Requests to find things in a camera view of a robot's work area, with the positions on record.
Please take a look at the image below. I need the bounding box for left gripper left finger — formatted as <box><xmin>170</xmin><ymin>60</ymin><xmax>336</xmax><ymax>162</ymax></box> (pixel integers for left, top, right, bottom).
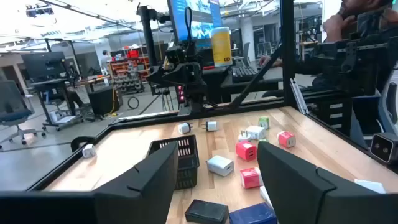
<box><xmin>0</xmin><ymin>141</ymin><xmax>180</xmax><ymax>224</ymax></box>

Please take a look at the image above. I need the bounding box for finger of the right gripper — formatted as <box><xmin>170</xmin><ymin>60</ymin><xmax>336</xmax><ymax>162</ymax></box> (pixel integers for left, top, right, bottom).
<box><xmin>170</xmin><ymin>62</ymin><xmax>203</xmax><ymax>86</ymax></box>
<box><xmin>146</xmin><ymin>65</ymin><xmax>172</xmax><ymax>85</ymax></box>

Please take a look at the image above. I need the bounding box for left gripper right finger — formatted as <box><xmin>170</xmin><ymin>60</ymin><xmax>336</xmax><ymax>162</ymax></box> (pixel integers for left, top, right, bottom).
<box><xmin>257</xmin><ymin>141</ymin><xmax>398</xmax><ymax>224</ymax></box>

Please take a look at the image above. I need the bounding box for white box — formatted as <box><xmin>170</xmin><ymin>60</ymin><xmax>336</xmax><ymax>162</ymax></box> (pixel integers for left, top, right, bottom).
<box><xmin>259</xmin><ymin>185</ymin><xmax>274</xmax><ymax>210</ymax></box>
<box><xmin>353</xmin><ymin>179</ymin><xmax>387</xmax><ymax>194</ymax></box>

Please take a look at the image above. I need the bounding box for navy box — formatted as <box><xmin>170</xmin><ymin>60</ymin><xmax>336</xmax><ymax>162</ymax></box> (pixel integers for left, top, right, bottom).
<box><xmin>228</xmin><ymin>202</ymin><xmax>279</xmax><ymax>224</ymax></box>

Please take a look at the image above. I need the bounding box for pink white-faced wall charger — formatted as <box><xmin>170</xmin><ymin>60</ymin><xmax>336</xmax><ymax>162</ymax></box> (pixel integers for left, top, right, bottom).
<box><xmin>276</xmin><ymin>130</ymin><xmax>297</xmax><ymax>149</ymax></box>

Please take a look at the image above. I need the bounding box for red two-port wall charger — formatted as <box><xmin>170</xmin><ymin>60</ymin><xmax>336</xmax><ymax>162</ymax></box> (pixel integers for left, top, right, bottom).
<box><xmin>235</xmin><ymin>140</ymin><xmax>258</xmax><ymax>162</ymax></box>

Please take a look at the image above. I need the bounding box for black box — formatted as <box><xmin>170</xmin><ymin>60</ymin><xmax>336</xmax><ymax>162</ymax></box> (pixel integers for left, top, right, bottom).
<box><xmin>184</xmin><ymin>199</ymin><xmax>230</xmax><ymax>224</ymax></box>

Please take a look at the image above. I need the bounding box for white round plug adapter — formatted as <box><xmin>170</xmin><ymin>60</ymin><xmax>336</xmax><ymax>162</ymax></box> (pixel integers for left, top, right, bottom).
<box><xmin>238</xmin><ymin>129</ymin><xmax>252</xmax><ymax>143</ymax></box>

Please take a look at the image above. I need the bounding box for blue-grey office chair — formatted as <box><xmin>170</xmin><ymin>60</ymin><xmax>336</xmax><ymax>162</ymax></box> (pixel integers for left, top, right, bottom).
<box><xmin>377</xmin><ymin>62</ymin><xmax>398</xmax><ymax>138</ymax></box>

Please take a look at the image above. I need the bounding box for grey office chair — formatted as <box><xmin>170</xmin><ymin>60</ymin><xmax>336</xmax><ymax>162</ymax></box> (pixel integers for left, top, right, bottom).
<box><xmin>0</xmin><ymin>80</ymin><xmax>47</xmax><ymax>146</ymax></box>

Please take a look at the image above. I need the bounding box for orange parts shelf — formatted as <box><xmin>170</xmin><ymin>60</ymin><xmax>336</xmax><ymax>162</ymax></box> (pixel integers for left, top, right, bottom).
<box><xmin>110</xmin><ymin>49</ymin><xmax>150</xmax><ymax>94</ymax></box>

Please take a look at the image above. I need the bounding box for yellow wipes canister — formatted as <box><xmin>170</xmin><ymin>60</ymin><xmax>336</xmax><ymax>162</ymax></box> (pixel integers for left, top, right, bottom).
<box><xmin>211</xmin><ymin>26</ymin><xmax>233</xmax><ymax>67</ymax></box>

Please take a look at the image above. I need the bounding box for black computer keyboard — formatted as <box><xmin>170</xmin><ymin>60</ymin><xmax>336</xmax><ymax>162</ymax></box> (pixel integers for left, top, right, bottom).
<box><xmin>231</xmin><ymin>65</ymin><xmax>259</xmax><ymax>83</ymax></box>

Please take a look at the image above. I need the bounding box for blue-screen computer monitor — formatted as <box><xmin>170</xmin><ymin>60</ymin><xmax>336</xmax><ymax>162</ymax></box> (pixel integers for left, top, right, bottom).
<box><xmin>167</xmin><ymin>0</ymin><xmax>223</xmax><ymax>43</ymax></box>

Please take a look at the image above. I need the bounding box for person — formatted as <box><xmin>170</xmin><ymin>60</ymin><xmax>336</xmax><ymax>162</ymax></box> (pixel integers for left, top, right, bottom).
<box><xmin>101</xmin><ymin>49</ymin><xmax>113</xmax><ymax>71</ymax></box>
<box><xmin>257</xmin><ymin>0</ymin><xmax>398</xmax><ymax>94</ymax></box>

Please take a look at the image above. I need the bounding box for dark grey computer desk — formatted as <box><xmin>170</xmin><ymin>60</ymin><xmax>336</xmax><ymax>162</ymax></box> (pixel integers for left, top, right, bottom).
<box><xmin>201</xmin><ymin>64</ymin><xmax>284</xmax><ymax>103</ymax></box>

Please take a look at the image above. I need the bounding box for black plastic basket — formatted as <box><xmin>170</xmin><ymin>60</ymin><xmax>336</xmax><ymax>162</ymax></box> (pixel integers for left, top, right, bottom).
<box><xmin>146</xmin><ymin>134</ymin><xmax>200</xmax><ymax>191</ymax></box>

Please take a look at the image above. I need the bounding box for person's hand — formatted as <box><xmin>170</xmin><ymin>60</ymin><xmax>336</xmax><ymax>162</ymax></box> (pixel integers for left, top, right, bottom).
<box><xmin>257</xmin><ymin>55</ymin><xmax>284</xmax><ymax>68</ymax></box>
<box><xmin>322</xmin><ymin>14</ymin><xmax>357</xmax><ymax>43</ymax></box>

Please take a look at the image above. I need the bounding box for black drawer cabinet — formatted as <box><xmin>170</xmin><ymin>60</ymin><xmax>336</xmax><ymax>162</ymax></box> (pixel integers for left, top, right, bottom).
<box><xmin>310</xmin><ymin>96</ymin><xmax>354</xmax><ymax>134</ymax></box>

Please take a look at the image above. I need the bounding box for black standing desk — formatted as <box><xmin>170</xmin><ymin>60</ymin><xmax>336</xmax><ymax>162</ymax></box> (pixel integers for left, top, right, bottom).
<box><xmin>30</xmin><ymin>77</ymin><xmax>85</xmax><ymax>131</ymax></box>

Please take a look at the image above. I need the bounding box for black computer monitor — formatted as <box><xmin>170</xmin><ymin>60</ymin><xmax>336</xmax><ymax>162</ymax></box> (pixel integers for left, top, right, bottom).
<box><xmin>21</xmin><ymin>51</ymin><xmax>66</xmax><ymax>80</ymax></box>

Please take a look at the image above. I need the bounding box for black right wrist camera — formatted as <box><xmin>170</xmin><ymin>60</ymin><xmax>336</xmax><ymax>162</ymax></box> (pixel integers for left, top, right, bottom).
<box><xmin>164</xmin><ymin>42</ymin><xmax>197</xmax><ymax>65</ymax></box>

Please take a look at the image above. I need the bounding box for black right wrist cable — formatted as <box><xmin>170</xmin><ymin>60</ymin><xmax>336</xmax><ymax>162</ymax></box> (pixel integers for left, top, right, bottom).
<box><xmin>183</xmin><ymin>6</ymin><xmax>193</xmax><ymax>44</ymax></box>

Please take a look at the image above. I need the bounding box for black table-level camera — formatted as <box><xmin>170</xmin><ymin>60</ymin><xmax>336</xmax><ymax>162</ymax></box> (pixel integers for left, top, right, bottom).
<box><xmin>369</xmin><ymin>132</ymin><xmax>398</xmax><ymax>165</ymax></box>

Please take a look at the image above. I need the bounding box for black aluminium rig frame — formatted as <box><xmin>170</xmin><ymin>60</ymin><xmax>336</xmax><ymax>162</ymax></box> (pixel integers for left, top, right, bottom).
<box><xmin>27</xmin><ymin>0</ymin><xmax>398</xmax><ymax>192</ymax></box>

